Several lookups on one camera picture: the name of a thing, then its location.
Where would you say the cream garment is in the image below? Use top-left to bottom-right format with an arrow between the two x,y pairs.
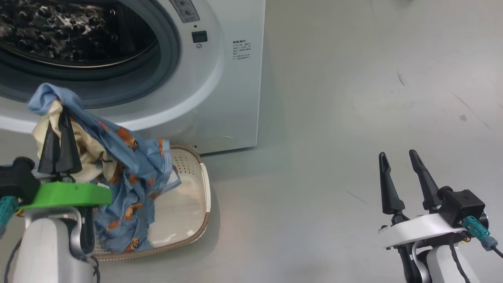
32,98 -> 118,183

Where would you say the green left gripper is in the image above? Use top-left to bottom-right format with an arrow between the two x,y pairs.
19,112 -> 114,210

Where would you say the white front-load washing machine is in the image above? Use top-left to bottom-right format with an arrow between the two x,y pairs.
0,0 -> 266,154

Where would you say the right camera cable, teal plug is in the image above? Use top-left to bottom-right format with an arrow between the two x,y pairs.
463,216 -> 503,258

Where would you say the stainless steel washing machine drum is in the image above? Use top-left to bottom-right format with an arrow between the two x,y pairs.
0,0 -> 160,68

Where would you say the blue printed garment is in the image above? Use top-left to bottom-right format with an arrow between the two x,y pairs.
28,83 -> 182,254

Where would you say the camera cable, teal plug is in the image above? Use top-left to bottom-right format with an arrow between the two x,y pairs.
0,197 -> 19,238
463,216 -> 503,258

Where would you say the grey warning sticker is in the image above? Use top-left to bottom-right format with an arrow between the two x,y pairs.
170,0 -> 200,23

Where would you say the cream perforated laundry basket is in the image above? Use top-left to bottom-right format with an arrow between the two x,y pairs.
92,145 -> 211,261

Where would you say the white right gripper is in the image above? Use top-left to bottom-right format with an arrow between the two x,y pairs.
378,149 -> 472,249

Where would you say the left camera cable, teal plug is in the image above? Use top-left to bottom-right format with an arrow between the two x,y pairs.
0,197 -> 19,238

